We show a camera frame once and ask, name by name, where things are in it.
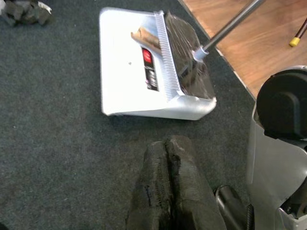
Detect dark crumpled wrapper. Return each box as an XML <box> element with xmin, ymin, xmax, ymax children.
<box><xmin>0</xmin><ymin>0</ymin><xmax>52</xmax><ymax>26</ymax></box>

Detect silver robot right leg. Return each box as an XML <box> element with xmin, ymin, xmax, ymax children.
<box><xmin>214</xmin><ymin>65</ymin><xmax>307</xmax><ymax>230</ymax></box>

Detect brown metal frame yellow caps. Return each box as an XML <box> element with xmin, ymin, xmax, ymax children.
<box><xmin>289</xmin><ymin>16</ymin><xmax>307</xmax><ymax>47</ymax></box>

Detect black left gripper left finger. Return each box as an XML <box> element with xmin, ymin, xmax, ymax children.
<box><xmin>126</xmin><ymin>140</ymin><xmax>175</xmax><ymax>230</ymax></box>

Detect white long-handled dustpan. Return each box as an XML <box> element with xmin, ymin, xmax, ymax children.
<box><xmin>99</xmin><ymin>0</ymin><xmax>266</xmax><ymax>121</ymax></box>

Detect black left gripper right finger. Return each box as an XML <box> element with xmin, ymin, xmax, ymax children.
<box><xmin>165</xmin><ymin>135</ymin><xmax>227</xmax><ymax>230</ymax></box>

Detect dark grey floor mat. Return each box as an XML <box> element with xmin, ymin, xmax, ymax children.
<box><xmin>0</xmin><ymin>0</ymin><xmax>256</xmax><ymax>230</ymax></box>

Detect brown cardboard piece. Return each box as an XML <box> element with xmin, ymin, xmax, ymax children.
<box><xmin>130</xmin><ymin>25</ymin><xmax>162</xmax><ymax>50</ymax></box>

